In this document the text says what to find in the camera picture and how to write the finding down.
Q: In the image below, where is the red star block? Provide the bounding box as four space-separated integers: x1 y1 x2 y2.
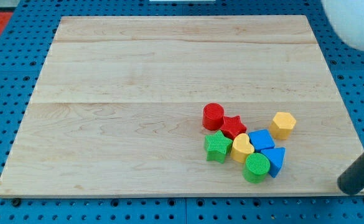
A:
220 115 247 140

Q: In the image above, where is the green cylinder block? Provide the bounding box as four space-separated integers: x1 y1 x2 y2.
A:
242 152 271 184

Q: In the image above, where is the yellow heart block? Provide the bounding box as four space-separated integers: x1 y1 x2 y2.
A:
230 133 255 163

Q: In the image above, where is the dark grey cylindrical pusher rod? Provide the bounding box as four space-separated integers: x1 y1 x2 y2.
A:
337 152 364 195

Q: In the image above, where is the light wooden board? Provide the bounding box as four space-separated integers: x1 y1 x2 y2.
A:
0 16 363 198

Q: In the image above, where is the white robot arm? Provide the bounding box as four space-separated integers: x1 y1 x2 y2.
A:
321 0 364 195

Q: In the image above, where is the red cylinder block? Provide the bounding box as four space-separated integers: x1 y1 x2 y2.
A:
202 103 225 131

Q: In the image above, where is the yellow hexagon block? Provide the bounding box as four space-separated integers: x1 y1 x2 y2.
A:
269 112 297 140

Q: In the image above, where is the green star block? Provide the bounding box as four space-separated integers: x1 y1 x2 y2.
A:
204 130 233 164

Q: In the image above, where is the blue cube block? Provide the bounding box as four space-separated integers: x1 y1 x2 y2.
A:
248 129 275 152

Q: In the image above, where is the blue triangle block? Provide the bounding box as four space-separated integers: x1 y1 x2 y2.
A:
261 147 286 178

